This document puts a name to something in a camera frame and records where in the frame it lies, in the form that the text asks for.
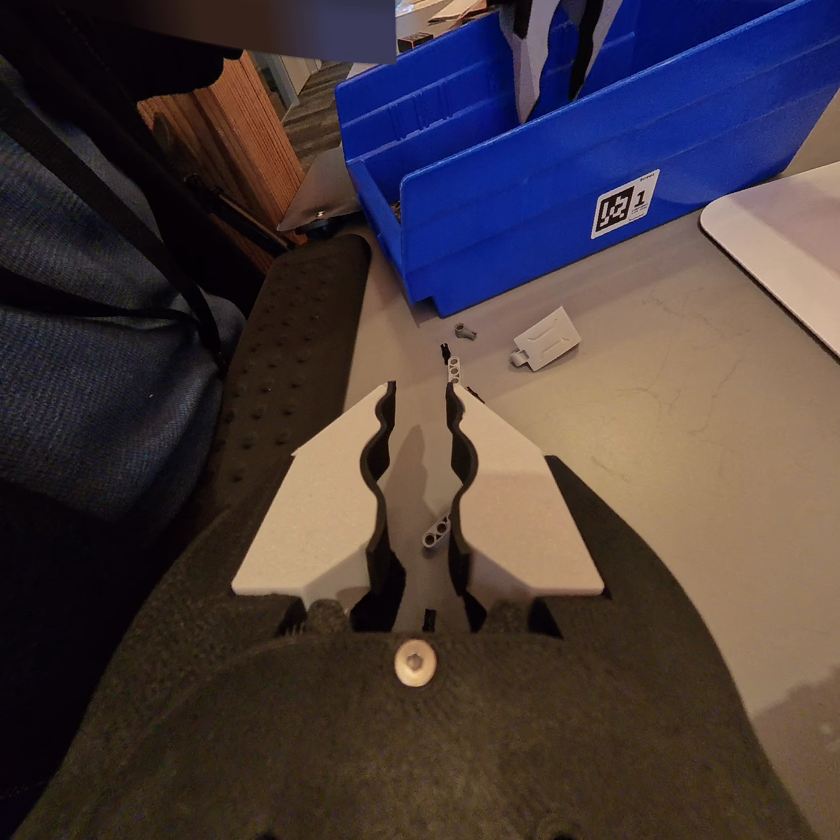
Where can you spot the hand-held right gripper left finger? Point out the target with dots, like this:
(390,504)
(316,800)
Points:
(308,525)

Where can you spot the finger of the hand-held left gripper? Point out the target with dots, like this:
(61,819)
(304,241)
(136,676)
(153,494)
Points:
(535,59)
(607,26)

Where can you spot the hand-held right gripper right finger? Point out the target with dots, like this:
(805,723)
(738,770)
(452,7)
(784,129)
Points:
(525,525)

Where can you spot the long grey toy beam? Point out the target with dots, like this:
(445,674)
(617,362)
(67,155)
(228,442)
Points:
(436,531)

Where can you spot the blue plastic bin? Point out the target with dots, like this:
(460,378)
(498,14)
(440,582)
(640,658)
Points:
(525,197)

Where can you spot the grey toy beam with holes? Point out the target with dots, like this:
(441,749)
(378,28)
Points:
(454,369)

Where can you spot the white printed tag label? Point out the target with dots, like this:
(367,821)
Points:
(646,197)

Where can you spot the grey curved toy panel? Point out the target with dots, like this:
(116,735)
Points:
(548,338)

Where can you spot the grey toy connector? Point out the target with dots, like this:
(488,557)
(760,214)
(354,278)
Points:
(464,331)

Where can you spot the black dimpled pad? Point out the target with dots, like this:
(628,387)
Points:
(302,315)

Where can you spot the metal plate with caster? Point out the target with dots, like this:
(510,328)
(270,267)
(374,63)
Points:
(325,190)

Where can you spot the white desk stand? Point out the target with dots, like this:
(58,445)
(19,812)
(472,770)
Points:
(774,249)

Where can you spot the ribbed wooden cabinet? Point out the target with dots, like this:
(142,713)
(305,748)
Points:
(229,144)

